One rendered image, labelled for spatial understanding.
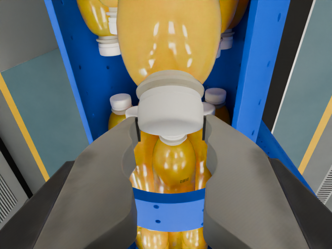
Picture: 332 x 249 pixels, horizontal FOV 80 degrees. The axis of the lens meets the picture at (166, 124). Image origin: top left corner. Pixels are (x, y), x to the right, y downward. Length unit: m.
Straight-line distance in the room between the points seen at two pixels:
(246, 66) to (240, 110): 0.05
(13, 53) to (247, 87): 1.02
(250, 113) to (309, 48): 1.45
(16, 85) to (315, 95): 2.24
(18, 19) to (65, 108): 0.81
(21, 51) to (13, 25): 0.10
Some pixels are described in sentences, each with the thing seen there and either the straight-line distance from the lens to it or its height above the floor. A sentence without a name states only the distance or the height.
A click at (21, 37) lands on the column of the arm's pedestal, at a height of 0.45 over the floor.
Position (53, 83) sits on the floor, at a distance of 1.74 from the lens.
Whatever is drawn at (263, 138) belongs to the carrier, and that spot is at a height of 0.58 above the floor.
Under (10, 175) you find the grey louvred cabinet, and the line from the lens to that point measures 2.39.
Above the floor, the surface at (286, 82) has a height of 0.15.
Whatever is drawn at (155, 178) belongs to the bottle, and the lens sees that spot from 0.32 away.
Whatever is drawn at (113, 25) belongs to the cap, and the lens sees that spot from 0.28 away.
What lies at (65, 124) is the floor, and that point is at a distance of 1.89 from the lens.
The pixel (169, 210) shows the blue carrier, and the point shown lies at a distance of 0.29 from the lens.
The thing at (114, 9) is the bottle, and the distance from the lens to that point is 0.27.
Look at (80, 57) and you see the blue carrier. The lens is 0.35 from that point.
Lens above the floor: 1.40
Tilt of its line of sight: 58 degrees down
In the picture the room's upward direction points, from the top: 176 degrees counter-clockwise
